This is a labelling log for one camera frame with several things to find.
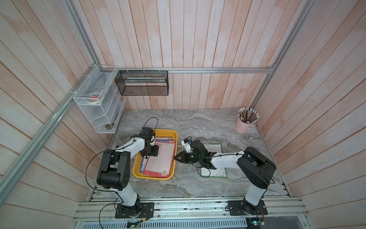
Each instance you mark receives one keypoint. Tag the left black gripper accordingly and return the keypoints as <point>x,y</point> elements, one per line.
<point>154,153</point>

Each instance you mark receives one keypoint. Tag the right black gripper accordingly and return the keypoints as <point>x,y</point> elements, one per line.
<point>183,155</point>

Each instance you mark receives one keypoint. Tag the pink red-bordered stationery paper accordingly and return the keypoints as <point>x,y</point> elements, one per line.
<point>160,166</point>

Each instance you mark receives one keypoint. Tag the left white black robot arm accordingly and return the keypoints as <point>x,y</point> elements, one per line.
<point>115,168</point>

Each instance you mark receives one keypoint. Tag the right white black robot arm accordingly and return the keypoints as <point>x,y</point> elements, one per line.
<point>256,167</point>

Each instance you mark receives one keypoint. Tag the stack of coloured stationery paper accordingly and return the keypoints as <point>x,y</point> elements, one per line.
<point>159,139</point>

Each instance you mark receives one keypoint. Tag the pink pencil cup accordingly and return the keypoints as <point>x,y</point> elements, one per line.
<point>242,127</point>

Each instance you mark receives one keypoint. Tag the bundle of pencils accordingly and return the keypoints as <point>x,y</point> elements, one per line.
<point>248,115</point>

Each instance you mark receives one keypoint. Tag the tape roll on shelf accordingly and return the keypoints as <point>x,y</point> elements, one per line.
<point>94,97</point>

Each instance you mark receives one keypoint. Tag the black mesh wall basket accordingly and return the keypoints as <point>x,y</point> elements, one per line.
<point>142,82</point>

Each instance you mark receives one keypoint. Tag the white wire wall shelf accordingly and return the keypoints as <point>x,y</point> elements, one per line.
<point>104,117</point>

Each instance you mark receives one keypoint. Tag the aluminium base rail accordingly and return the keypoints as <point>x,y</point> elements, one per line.
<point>190,208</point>

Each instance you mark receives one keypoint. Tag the horizontal aluminium frame bar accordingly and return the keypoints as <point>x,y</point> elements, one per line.
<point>202,70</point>

